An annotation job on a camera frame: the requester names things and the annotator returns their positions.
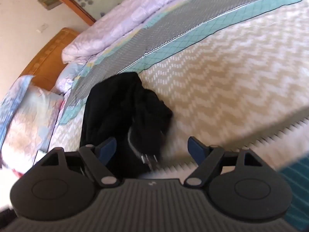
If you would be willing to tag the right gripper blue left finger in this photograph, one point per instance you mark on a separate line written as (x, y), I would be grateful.
(96, 159)

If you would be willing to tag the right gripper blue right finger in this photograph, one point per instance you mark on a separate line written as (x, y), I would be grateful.
(209, 162)

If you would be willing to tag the black pants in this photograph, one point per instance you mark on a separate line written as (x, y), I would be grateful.
(121, 108)

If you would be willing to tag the small lilac pillow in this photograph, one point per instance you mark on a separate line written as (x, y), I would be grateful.
(65, 79)

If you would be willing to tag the blue floral pillow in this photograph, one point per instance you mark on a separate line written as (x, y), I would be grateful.
(11, 102)

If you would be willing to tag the patterned bed cover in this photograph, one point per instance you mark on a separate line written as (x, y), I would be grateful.
(234, 73)

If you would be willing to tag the wooden headboard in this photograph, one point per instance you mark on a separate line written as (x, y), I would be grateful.
(47, 64)

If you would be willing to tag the lilac rolled duvet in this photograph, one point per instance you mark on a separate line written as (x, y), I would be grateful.
(116, 23)

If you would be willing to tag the white wall socket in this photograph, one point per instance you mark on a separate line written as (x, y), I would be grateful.
(42, 28)

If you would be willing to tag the wall electrical panel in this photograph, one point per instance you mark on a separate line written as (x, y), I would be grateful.
(49, 4)

